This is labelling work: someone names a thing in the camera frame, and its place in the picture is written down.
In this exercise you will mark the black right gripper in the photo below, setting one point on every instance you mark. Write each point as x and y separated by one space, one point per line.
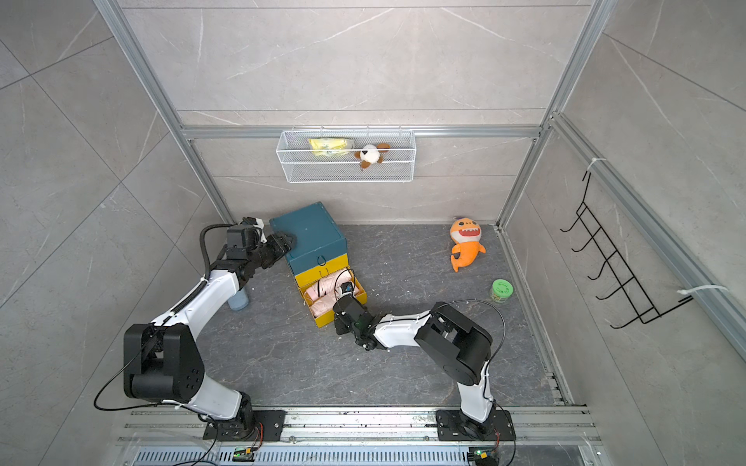
341 328

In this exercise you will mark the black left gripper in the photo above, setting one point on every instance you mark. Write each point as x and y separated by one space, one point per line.
283 247

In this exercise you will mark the pink umbrella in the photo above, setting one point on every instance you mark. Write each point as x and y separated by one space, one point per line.
322 306
330 285

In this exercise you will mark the teal drawer cabinet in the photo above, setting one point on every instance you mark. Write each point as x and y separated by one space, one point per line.
318 238

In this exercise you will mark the yellow drawer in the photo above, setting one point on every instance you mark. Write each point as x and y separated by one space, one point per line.
329 317

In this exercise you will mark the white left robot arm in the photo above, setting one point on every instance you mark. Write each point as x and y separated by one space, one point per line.
162 363

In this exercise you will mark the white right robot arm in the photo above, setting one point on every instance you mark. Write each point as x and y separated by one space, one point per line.
458 345

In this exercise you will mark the blue grey cylinder case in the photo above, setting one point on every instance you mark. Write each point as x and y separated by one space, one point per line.
239 301

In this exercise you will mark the yellow item in basket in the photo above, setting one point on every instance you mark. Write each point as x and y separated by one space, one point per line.
331 147

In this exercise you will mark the brown white plush dog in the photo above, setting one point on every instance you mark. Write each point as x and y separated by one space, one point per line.
371 154

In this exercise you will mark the orange shark plush toy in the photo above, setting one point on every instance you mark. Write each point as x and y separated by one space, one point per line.
466 234

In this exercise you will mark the green lidded round tin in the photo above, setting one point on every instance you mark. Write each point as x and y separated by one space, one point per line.
501 290

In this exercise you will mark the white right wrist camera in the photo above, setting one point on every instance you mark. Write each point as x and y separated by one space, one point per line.
347 288

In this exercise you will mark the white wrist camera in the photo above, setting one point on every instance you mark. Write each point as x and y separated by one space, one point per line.
257 226
347 288

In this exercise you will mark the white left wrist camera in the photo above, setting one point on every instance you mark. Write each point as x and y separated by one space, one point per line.
257 226

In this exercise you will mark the white wire wall basket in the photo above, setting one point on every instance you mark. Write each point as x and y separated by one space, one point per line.
300 166

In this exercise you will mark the black wire wall hook rack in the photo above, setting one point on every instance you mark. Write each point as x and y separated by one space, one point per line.
615 264

